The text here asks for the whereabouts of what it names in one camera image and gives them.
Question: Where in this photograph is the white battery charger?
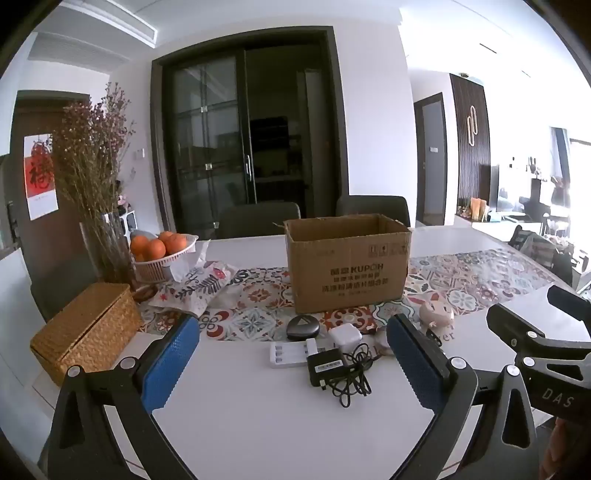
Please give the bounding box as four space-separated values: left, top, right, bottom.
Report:
269 338 320 369

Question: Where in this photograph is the white fruit basket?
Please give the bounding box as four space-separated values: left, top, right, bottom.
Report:
131 240 198 284

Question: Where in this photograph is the woven wicker box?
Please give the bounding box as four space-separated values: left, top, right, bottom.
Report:
30 282 144 387

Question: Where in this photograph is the dark dining chair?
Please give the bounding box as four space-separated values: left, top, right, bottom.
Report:
335 195 411 227
217 202 302 240

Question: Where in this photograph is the white tissue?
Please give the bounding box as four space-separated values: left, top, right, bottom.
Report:
168 240 211 282

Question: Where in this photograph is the floral fabric tissue cover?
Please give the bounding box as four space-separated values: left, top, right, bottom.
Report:
148 258 239 319

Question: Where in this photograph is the person's right hand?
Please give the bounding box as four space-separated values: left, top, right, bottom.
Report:
540 414 577 480

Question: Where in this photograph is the chair with striped cushion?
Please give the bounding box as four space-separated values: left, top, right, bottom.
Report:
508 224 573 278

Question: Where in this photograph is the red wall calendar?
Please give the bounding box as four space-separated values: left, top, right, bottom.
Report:
23 133 59 221

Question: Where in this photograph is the brown cardboard box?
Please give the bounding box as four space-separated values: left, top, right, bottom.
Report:
283 213 413 315

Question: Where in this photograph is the dark slatted wall panel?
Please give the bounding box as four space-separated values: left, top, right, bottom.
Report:
450 73 491 217

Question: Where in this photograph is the dried flower bunch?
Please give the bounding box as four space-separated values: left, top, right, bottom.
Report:
52 82 138 232

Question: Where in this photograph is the glass vase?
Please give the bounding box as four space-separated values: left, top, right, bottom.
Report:
79 212 138 291

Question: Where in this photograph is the black cable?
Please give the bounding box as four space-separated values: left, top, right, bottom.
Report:
323 344 374 409

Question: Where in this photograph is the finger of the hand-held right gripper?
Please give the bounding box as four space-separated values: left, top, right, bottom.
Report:
486 302 591 365
547 285 591 324

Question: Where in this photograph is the brown wooden door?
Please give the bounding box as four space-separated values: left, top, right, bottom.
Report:
8 90 95 319

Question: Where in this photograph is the beige round gadget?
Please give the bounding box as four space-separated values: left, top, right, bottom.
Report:
419 298 455 330

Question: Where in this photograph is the small white shelf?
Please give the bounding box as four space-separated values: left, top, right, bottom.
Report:
117 194 138 234

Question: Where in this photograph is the patterned table runner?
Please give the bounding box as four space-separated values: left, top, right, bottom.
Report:
134 247 560 343

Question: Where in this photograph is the white cube charger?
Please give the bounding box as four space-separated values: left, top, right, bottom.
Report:
329 323 363 354

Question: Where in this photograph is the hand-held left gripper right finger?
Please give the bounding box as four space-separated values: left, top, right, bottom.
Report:
386 314 539 480

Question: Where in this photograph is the dark glass sliding door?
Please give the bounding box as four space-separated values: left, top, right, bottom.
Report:
150 26 350 234

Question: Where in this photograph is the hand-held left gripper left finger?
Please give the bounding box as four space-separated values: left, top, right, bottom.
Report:
46 315 201 480

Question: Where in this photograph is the black power adapter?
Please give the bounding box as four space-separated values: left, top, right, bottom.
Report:
307 349 345 388

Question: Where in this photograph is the dark interior door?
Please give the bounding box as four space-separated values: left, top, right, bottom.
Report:
413 92 449 227

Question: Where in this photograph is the dark round device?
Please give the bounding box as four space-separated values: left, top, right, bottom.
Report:
286 315 319 342

